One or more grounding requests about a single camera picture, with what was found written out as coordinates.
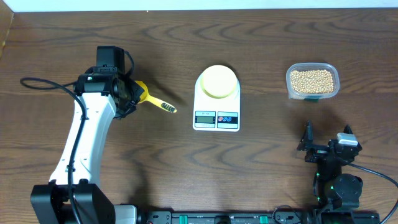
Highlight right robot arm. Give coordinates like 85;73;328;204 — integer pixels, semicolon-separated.
297;121;363;223

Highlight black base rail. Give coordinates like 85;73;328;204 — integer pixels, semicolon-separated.
136;210;382;224

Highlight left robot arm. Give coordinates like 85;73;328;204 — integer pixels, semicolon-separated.
30;72;144;223

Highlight pale yellow bowl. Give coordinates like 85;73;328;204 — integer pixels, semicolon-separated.
200;65;238;99

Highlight white digital kitchen scale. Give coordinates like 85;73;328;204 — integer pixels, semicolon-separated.
192;72;241;132

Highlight yellow measuring scoop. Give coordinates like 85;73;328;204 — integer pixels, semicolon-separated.
136;80;177;113

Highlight clear plastic container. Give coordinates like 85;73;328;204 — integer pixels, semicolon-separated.
286;62;340;100

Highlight soybeans in container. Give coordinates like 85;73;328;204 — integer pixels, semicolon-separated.
290;70;334;94

